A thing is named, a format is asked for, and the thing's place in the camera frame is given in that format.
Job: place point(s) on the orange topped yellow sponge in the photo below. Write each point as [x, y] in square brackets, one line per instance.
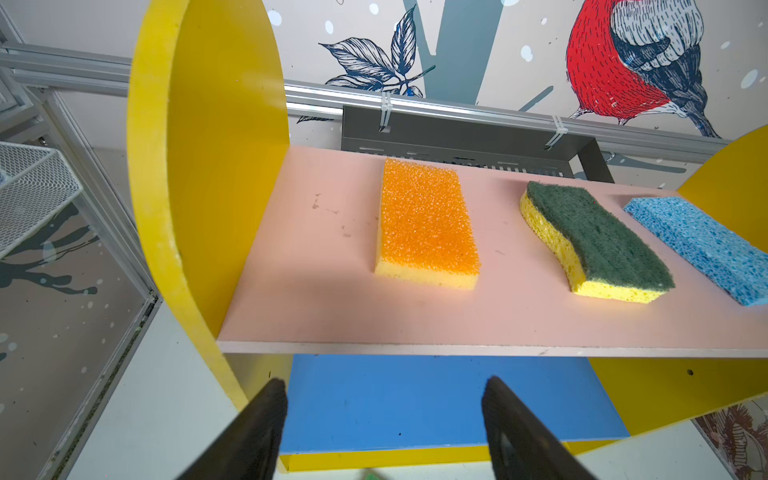
[424, 232]

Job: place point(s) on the dark green scrub sponge front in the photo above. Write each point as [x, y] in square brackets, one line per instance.
[600, 256]

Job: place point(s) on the white wire mesh basket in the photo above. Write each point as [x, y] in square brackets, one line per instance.
[36, 183]

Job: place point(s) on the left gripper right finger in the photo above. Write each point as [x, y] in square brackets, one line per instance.
[520, 446]

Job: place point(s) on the yellow shelf with coloured boards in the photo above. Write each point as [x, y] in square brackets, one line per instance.
[264, 252]

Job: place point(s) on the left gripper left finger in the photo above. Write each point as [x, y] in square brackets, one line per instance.
[249, 447]

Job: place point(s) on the blue sponge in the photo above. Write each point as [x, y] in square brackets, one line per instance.
[728, 260]

